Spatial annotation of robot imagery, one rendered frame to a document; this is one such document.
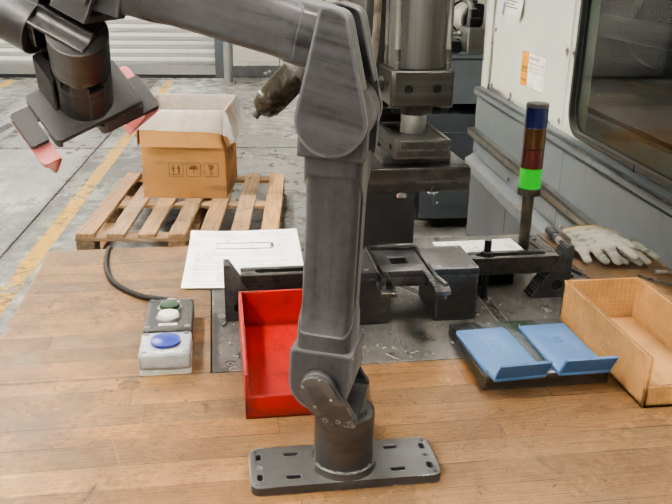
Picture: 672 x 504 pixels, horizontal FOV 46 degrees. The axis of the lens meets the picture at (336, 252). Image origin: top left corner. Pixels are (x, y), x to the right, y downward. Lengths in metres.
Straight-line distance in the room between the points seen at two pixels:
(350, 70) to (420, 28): 0.44
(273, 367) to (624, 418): 0.44
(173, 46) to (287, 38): 9.67
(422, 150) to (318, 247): 0.40
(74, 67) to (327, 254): 0.29
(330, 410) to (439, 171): 0.46
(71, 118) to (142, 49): 9.56
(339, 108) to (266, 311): 0.54
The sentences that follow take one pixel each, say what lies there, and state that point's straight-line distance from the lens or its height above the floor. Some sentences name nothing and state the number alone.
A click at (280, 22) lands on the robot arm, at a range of 0.70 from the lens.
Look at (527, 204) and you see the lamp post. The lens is 1.40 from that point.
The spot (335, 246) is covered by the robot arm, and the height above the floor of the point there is 1.16.
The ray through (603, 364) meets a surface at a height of 0.94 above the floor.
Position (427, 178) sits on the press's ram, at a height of 1.12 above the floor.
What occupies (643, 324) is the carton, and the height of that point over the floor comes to 0.91.
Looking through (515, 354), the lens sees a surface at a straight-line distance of 1.08.
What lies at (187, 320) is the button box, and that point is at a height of 0.93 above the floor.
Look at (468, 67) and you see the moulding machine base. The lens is 4.28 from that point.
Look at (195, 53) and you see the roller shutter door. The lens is 10.34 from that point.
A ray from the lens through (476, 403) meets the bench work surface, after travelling 1.01.
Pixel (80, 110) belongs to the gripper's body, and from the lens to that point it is 0.84.
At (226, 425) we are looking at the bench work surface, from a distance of 0.95.
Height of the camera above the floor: 1.41
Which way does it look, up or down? 20 degrees down
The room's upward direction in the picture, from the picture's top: 1 degrees clockwise
